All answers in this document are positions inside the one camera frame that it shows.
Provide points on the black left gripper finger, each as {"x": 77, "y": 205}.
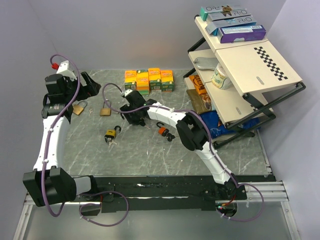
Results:
{"x": 89, "y": 81}
{"x": 92, "y": 90}

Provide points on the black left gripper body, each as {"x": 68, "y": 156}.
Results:
{"x": 83, "y": 93}

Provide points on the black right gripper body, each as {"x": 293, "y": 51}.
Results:
{"x": 127, "y": 107}

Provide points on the black padlock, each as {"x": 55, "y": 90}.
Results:
{"x": 135, "y": 120}

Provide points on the large brass padlock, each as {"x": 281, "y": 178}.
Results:
{"x": 105, "y": 111}

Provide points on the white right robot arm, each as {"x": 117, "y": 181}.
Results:
{"x": 193, "y": 133}

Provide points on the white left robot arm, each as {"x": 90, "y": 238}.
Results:
{"x": 48, "y": 182}

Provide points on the orange padlock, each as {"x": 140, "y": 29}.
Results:
{"x": 165, "y": 132}

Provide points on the yellow padlock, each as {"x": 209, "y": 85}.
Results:
{"x": 111, "y": 135}

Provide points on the orange sponge pack stack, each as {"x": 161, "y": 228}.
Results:
{"x": 146, "y": 80}

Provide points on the brown snack bag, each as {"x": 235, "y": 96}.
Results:
{"x": 200, "y": 103}

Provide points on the orange snack bag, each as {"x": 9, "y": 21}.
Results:
{"x": 198, "y": 84}

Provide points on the blue bag under shelf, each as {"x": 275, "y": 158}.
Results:
{"x": 217, "y": 128}

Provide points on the silver foil pouch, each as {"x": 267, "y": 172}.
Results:
{"x": 206, "y": 63}

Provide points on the cream tiered shelf rack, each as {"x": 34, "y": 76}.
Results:
{"x": 261, "y": 79}

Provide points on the grey R.O.C.S. toothpaste box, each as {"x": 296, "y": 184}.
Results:
{"x": 228, "y": 19}

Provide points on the teal R.O.C.S. toothpaste box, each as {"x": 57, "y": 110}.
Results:
{"x": 224, "y": 10}

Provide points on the purple toothpaste box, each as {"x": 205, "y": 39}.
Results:
{"x": 241, "y": 34}

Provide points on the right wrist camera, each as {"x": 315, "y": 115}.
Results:
{"x": 126, "y": 93}

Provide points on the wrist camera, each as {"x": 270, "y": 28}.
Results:
{"x": 126, "y": 93}
{"x": 64, "y": 69}

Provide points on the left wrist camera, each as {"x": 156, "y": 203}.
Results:
{"x": 64, "y": 69}

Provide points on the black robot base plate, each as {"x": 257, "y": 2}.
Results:
{"x": 145, "y": 193}

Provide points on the aluminium rail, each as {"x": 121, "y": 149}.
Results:
{"x": 265, "y": 215}

